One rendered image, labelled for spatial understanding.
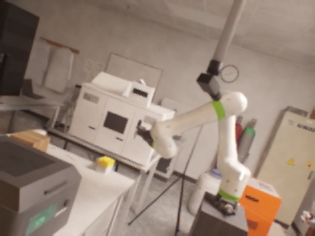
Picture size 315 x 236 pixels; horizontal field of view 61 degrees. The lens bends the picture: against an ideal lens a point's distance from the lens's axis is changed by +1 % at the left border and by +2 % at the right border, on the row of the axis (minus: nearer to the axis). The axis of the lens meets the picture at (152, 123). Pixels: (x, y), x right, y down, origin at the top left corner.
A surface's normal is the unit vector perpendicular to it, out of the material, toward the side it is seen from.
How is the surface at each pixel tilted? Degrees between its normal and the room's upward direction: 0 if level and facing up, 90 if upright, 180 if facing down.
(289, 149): 90
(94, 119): 90
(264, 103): 90
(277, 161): 90
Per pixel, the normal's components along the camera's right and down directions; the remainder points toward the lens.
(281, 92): -0.23, 0.07
